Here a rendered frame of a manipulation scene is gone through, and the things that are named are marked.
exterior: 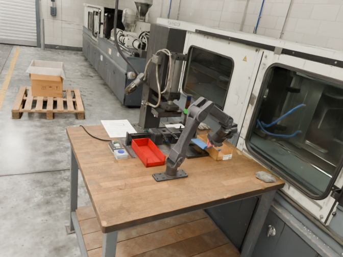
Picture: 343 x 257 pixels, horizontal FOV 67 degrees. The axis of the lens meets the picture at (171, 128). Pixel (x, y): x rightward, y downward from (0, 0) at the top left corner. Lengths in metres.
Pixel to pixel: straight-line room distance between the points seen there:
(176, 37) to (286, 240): 1.45
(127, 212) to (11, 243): 1.35
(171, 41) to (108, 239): 1.16
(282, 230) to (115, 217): 1.14
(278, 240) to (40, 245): 1.70
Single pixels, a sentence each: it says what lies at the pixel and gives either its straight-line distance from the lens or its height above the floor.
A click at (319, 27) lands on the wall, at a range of 4.40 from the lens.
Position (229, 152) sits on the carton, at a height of 0.94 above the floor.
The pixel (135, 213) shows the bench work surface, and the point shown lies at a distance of 1.21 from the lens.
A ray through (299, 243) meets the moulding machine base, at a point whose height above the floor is 0.59.
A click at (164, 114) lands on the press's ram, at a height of 1.13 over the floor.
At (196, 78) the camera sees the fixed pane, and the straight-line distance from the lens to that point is 2.67.
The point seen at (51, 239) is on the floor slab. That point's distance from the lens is 2.37.
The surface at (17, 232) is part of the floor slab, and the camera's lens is 2.48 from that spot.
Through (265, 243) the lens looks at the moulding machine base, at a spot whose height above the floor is 0.38.
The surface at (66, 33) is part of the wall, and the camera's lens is 10.76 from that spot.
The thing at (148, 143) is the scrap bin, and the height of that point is 0.93.
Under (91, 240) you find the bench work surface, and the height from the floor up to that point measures 0.22.
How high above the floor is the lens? 1.70
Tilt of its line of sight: 23 degrees down
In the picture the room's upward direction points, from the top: 10 degrees clockwise
